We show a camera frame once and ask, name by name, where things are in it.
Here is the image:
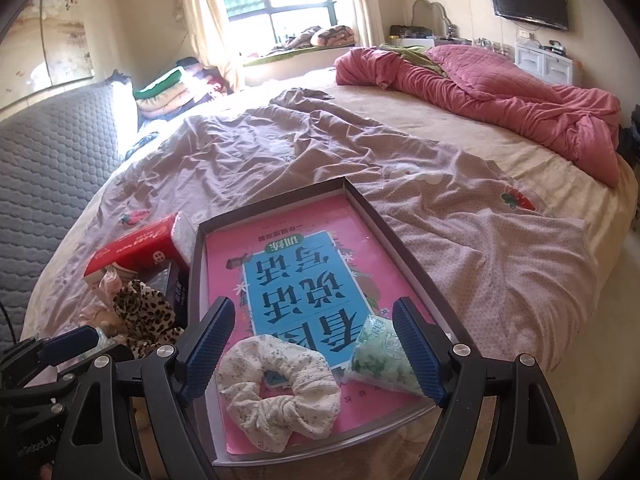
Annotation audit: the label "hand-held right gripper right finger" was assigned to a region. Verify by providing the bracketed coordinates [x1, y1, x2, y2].
[392, 297, 581, 480]

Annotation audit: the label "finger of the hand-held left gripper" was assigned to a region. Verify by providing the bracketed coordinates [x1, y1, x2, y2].
[0, 325, 101, 391]

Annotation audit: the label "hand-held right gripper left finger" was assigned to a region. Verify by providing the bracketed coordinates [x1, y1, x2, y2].
[52, 296, 236, 480]

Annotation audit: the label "green tissue pack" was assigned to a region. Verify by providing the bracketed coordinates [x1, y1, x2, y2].
[345, 314, 426, 398]

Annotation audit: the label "white floral scrunchie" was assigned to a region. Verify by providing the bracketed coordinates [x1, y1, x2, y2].
[216, 334, 342, 450]

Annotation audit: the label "leopard print scrunchie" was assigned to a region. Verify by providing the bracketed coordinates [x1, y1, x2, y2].
[111, 280, 187, 358]

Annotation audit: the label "grey shallow box tray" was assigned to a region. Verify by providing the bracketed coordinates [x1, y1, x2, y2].
[186, 176, 483, 467]

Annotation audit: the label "black box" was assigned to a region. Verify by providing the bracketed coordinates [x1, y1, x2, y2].
[165, 260, 193, 321]

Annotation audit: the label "clear plastic bag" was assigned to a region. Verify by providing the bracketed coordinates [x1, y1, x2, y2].
[82, 265, 131, 341]

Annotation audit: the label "red tissue pack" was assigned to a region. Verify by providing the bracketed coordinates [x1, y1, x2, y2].
[82, 211, 198, 291]

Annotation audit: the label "pink and blue book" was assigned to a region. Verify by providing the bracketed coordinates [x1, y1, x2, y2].
[206, 195, 441, 456]

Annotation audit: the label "grey quilted headboard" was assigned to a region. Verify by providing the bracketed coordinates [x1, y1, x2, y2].
[0, 82, 138, 346]

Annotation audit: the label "mauve strawberry duvet cover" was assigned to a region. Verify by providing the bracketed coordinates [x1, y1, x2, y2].
[50, 87, 598, 376]

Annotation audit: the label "stack of folded clothes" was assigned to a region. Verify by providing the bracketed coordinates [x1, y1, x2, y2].
[132, 57, 236, 121]

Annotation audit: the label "pink quilt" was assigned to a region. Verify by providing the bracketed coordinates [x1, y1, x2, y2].
[334, 44, 623, 188]

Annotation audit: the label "painted wardrobe door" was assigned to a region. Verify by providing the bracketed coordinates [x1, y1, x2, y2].
[0, 0, 96, 111]

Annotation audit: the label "green cloth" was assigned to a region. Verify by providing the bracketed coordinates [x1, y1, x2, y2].
[380, 42, 446, 68]

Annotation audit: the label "dark cloth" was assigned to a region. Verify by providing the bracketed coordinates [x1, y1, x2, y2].
[617, 110, 640, 171]

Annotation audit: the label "green window seat cushion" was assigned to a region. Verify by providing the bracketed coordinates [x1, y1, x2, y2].
[242, 45, 351, 67]

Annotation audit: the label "white drawer cabinet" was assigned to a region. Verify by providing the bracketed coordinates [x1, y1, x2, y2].
[515, 42, 583, 86]

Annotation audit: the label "patterned pillows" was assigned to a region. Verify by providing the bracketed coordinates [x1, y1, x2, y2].
[272, 25, 358, 51]

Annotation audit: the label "cream curtain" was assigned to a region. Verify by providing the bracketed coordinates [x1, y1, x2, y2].
[175, 0, 246, 93]
[347, 0, 386, 48]

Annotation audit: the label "vanity mirror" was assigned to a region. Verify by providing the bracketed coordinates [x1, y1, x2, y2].
[412, 0, 451, 41]

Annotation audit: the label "black cable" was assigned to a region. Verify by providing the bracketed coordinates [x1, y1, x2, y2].
[0, 300, 21, 346]

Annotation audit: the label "black wall television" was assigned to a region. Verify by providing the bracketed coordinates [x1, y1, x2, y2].
[487, 0, 571, 31]

